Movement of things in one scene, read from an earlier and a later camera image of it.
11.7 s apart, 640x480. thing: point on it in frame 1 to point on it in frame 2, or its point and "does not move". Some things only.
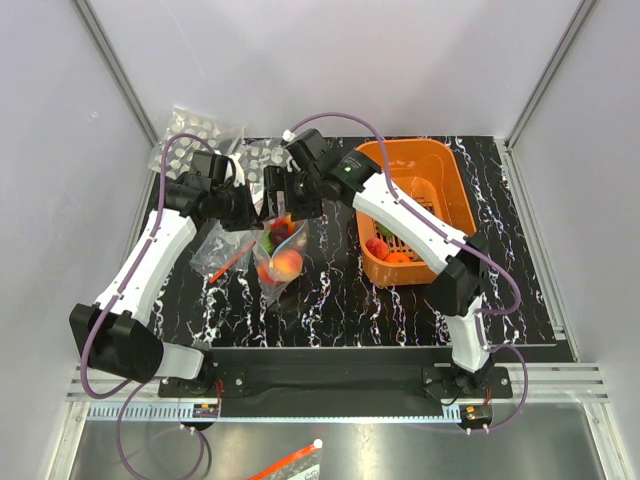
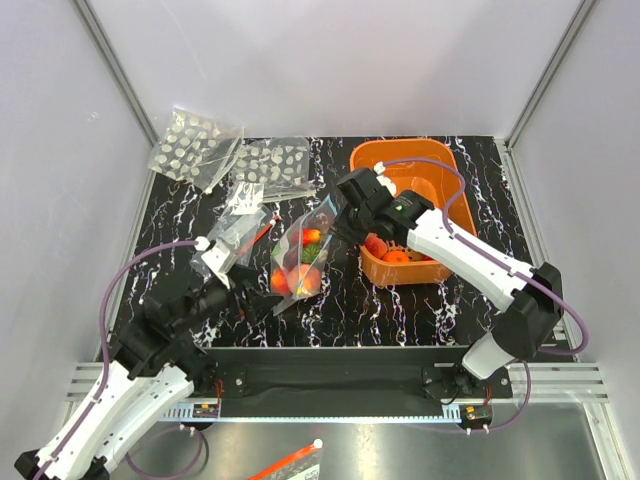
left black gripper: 248,219 to 258,304
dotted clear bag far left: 180,149 does not move
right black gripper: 278,179 to 341,227
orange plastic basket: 431,171 does not move
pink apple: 377,247 does not move
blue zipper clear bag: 280,248 to 299,261
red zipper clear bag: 224,251 does not move
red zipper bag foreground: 303,466 does not move
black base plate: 334,377 does not move
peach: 284,266 to 304,279
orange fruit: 397,257 does not move
